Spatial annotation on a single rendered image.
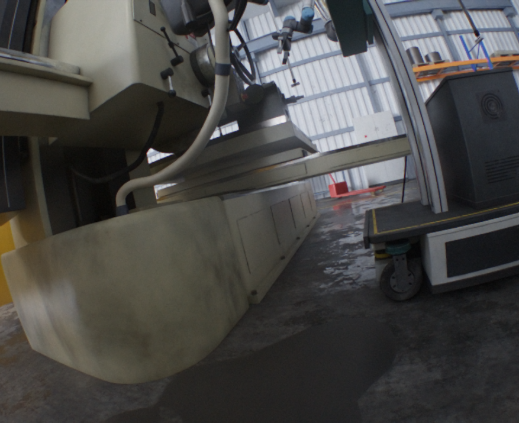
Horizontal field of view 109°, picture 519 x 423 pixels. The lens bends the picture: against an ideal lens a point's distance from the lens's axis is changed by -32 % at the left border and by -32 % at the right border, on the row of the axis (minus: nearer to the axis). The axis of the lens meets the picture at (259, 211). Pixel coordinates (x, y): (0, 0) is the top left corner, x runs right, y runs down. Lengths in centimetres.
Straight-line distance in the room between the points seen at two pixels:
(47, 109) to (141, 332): 85
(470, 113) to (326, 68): 829
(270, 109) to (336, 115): 708
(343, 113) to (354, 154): 705
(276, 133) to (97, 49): 110
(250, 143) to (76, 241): 118
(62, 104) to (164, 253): 68
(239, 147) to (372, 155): 85
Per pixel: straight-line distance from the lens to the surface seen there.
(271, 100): 179
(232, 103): 158
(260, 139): 170
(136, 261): 93
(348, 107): 882
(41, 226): 137
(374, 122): 817
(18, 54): 121
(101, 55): 123
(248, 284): 147
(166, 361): 104
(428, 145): 119
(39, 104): 107
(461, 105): 114
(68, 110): 113
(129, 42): 112
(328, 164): 178
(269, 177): 185
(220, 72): 69
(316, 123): 881
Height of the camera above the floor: 56
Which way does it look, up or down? 3 degrees down
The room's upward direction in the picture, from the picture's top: 14 degrees counter-clockwise
